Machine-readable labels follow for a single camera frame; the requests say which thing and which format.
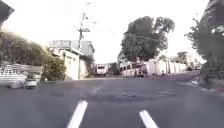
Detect white van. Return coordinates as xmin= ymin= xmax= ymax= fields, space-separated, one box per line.
xmin=95 ymin=63 xmax=109 ymax=77

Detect parked vehicle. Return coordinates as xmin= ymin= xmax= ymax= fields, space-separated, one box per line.
xmin=133 ymin=62 xmax=150 ymax=78

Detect large green tree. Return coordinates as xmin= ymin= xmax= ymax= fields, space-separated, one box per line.
xmin=120 ymin=15 xmax=176 ymax=65

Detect pale flat-roofed building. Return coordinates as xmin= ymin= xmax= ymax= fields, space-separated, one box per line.
xmin=47 ymin=39 xmax=97 ymax=81

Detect utility pole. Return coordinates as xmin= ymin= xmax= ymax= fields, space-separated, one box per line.
xmin=74 ymin=12 xmax=91 ymax=51

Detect grey asphalt road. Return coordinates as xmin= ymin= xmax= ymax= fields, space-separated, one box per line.
xmin=0 ymin=70 xmax=224 ymax=128

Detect green bush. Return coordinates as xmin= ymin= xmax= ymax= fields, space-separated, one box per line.
xmin=41 ymin=55 xmax=68 ymax=82

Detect robot's own part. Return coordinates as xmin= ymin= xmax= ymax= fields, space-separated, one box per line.
xmin=138 ymin=109 xmax=160 ymax=128
xmin=66 ymin=99 xmax=89 ymax=128

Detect potted plant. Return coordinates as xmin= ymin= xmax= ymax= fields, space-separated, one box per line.
xmin=23 ymin=70 xmax=38 ymax=90

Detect overgrown hedge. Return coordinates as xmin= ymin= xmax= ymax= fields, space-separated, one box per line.
xmin=0 ymin=30 xmax=53 ymax=68

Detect dark tree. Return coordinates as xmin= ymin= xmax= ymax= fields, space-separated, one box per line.
xmin=185 ymin=0 xmax=224 ymax=86

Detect overhead wires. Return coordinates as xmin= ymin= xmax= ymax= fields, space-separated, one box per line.
xmin=61 ymin=0 xmax=168 ymax=43

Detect long white wall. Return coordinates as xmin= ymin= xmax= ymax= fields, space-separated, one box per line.
xmin=119 ymin=58 xmax=188 ymax=78

